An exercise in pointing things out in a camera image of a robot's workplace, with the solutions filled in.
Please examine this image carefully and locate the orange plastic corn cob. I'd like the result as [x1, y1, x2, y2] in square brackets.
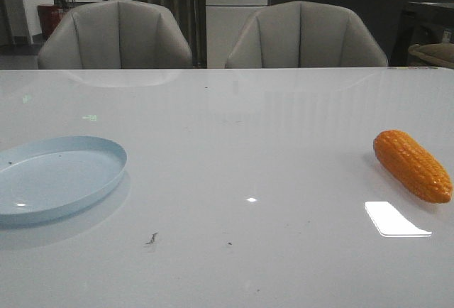
[373, 130, 453, 204]

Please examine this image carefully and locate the light blue round plate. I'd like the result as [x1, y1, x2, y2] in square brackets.
[1, 136, 128, 226]

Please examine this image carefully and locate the right grey upholstered chair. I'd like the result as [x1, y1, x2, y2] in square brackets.
[225, 1, 388, 69]

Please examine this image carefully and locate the grey upholstered chair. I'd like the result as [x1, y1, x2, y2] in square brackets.
[225, 1, 388, 69]
[38, 0, 192, 70]

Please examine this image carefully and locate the white cabinet column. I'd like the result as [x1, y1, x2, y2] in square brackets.
[206, 0, 268, 69]

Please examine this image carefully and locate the left grey upholstered chair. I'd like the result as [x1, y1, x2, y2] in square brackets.
[38, 0, 192, 70]

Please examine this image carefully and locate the red bin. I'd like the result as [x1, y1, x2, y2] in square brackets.
[37, 4, 60, 39]

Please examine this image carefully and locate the dark side table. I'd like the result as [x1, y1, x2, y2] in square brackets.
[389, 2, 453, 67]

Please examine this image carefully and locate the beige cushion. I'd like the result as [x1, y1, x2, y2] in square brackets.
[408, 43, 453, 69]

